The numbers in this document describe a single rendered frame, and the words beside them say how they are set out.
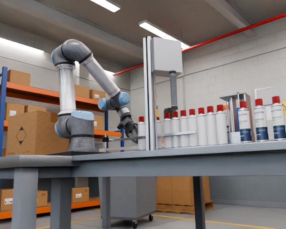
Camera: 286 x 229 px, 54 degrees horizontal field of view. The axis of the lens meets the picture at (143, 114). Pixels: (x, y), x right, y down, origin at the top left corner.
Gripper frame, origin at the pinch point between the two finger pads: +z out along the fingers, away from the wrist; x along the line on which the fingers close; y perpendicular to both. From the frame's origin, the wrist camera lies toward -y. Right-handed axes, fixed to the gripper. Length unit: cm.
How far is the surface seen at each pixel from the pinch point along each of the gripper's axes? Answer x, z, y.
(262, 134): -62, 38, -2
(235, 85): -21, -165, 454
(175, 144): -21.9, 16.9, -2.1
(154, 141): -17.9, 13.3, -14.9
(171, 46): -52, -27, -9
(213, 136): -41.8, 25.5, -1.9
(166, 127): -22.4, 5.8, -1.8
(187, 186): 130, -18, 314
